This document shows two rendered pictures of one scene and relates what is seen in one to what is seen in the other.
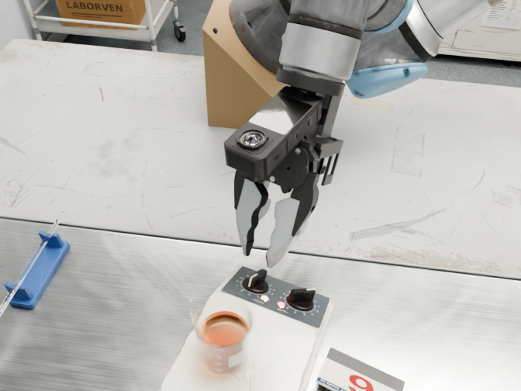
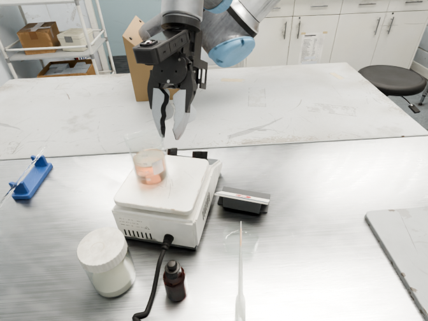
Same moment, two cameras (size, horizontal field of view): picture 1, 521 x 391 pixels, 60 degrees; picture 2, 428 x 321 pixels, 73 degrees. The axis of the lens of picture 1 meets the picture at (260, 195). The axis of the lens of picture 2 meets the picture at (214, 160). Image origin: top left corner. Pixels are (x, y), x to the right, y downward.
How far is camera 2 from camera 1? 0.21 m
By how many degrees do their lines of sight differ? 10
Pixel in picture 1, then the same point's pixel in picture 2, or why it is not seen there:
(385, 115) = (241, 84)
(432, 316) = (282, 164)
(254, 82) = not seen: hidden behind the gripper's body
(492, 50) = not seen: hidden behind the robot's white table
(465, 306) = (300, 156)
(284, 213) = (179, 100)
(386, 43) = (228, 27)
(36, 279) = (30, 183)
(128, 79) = (84, 88)
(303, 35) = not seen: outside the picture
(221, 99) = (141, 81)
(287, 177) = (176, 76)
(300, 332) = (198, 162)
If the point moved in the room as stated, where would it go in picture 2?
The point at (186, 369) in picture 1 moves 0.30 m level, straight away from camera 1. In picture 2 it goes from (129, 188) to (93, 106)
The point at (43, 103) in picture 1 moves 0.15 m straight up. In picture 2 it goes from (30, 105) to (6, 53)
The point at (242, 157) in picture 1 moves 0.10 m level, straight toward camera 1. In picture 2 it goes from (143, 50) to (144, 76)
